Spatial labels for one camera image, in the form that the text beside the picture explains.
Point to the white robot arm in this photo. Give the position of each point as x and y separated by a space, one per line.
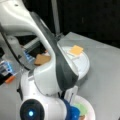
39 86

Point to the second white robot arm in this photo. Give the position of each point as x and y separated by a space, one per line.
13 52

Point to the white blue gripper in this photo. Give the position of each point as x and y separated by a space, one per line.
68 98

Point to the green lettuce leaf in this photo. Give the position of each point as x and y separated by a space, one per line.
82 108

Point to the white sectioned round tray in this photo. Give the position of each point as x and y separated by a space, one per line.
81 61

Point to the brown toast slice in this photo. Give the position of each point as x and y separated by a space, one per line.
41 59
82 117

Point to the white paper plate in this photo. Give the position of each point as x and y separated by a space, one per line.
91 113

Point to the yellow cheese slice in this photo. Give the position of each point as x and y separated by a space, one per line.
76 50

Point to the orange block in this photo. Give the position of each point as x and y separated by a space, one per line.
10 79

